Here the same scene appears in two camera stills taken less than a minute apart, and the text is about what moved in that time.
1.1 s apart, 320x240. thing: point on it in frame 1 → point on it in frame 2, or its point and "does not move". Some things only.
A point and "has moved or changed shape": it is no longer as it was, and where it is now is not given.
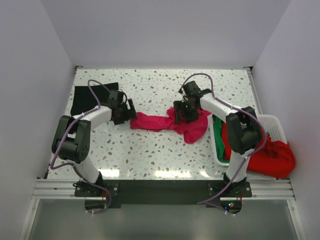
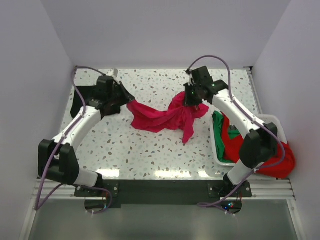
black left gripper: (130, 113) → (126, 97)
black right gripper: (178, 107) → (188, 101)
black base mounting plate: (208, 192) does not move
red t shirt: (275, 159) does not move
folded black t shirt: (83, 98) does not move
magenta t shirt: (194, 132) has moved or changed shape
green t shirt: (217, 123) does not move
